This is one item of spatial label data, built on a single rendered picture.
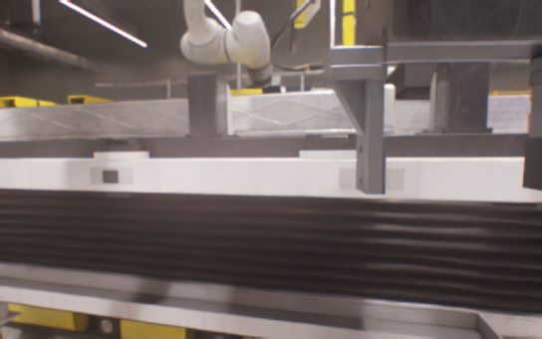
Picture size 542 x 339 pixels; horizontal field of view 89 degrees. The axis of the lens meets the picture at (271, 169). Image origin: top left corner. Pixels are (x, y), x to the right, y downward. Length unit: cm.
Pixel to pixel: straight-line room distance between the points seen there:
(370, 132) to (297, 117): 50
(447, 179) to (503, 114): 51
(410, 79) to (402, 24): 67
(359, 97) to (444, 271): 74
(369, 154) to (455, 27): 10
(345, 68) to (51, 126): 98
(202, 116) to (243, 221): 39
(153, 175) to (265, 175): 22
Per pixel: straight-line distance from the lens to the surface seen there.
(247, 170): 50
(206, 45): 95
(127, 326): 145
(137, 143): 62
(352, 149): 48
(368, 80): 21
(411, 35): 22
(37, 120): 113
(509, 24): 25
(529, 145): 29
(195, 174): 54
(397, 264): 87
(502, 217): 92
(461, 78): 58
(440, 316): 94
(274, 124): 71
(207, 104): 58
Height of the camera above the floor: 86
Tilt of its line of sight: 5 degrees down
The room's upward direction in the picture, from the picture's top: 1 degrees counter-clockwise
